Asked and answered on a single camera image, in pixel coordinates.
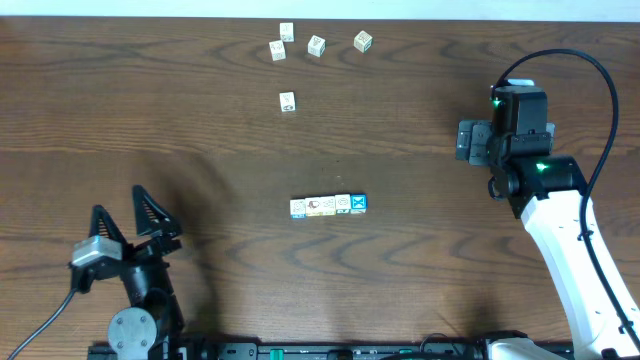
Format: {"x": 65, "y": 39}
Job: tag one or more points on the plain cream wooden block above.
{"x": 328, "y": 205}

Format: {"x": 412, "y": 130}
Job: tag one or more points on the blue top wooden block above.
{"x": 359, "y": 204}

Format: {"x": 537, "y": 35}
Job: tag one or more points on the wooden block red picture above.
{"x": 313, "y": 206}

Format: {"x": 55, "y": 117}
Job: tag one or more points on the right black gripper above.
{"x": 472, "y": 140}

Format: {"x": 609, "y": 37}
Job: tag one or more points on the wooden block number three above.
{"x": 316, "y": 46}

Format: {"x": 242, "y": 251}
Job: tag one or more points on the wooden block far right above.
{"x": 363, "y": 41}

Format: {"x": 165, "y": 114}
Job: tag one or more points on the wooden block teal side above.
{"x": 342, "y": 203}

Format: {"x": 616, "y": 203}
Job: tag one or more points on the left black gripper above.
{"x": 142, "y": 249}

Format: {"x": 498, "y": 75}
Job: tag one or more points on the wooden block yellow side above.
{"x": 287, "y": 101}

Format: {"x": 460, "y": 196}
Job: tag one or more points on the wooden block red side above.
{"x": 277, "y": 49}

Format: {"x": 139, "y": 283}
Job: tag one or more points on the wooden block top back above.
{"x": 286, "y": 31}

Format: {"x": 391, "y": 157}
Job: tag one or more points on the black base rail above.
{"x": 434, "y": 346}

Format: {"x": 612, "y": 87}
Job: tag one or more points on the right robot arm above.
{"x": 553, "y": 224}

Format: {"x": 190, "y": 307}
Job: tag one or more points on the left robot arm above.
{"x": 142, "y": 330}

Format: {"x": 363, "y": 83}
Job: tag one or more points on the wooden block blue side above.
{"x": 297, "y": 209}

